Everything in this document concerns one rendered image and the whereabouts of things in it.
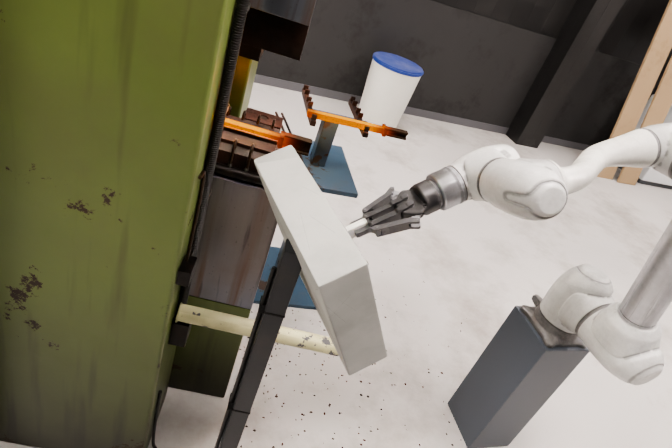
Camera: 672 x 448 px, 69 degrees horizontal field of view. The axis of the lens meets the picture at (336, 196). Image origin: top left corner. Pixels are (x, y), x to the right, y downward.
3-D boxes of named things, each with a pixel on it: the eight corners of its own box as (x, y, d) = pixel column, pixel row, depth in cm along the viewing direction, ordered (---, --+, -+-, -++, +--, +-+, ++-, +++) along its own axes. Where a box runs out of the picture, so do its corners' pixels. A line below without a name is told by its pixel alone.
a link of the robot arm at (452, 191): (444, 186, 116) (423, 196, 115) (443, 158, 110) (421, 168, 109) (467, 209, 110) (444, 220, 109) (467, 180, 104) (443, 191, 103)
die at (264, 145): (274, 151, 151) (281, 127, 146) (266, 183, 134) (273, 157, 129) (137, 112, 145) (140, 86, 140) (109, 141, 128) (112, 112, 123)
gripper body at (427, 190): (444, 216, 109) (408, 233, 107) (424, 194, 115) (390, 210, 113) (443, 192, 104) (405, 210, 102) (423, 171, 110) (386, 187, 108)
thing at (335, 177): (340, 150, 229) (341, 146, 228) (356, 198, 196) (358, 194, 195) (278, 137, 220) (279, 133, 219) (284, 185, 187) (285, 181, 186)
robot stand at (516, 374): (485, 401, 214) (557, 307, 184) (508, 446, 199) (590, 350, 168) (446, 403, 207) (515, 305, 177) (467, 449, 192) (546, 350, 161)
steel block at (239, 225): (266, 238, 186) (297, 137, 164) (251, 309, 154) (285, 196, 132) (118, 200, 178) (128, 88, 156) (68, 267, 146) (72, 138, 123)
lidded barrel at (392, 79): (389, 113, 486) (411, 57, 456) (407, 136, 449) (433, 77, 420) (345, 105, 467) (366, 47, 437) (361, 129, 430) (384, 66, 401)
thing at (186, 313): (337, 346, 136) (343, 334, 133) (337, 362, 131) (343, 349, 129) (180, 311, 129) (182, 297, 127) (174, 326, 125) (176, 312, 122)
